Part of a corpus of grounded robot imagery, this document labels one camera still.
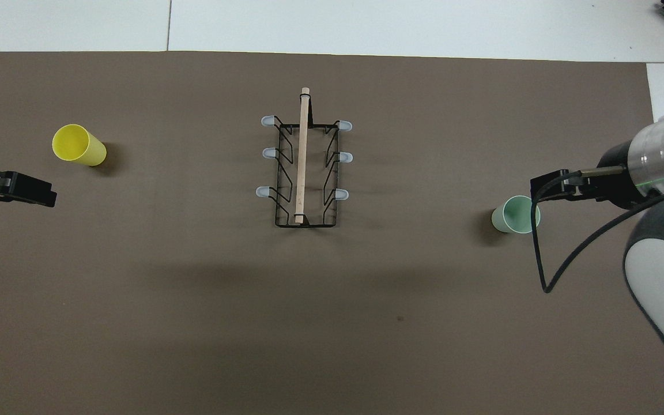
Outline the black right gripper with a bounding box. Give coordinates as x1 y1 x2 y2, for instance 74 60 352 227
530 140 648 210

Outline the light green plastic cup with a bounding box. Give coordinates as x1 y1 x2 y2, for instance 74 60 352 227
491 195 541 235

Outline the yellow plastic cup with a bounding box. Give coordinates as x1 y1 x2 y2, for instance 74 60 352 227
52 124 107 167

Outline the brown table mat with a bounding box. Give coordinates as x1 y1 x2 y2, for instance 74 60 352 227
0 51 664 415

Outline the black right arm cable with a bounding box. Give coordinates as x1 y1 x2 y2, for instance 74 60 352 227
531 166 664 294

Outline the black wire cup rack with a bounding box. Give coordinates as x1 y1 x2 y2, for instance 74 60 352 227
256 87 353 229

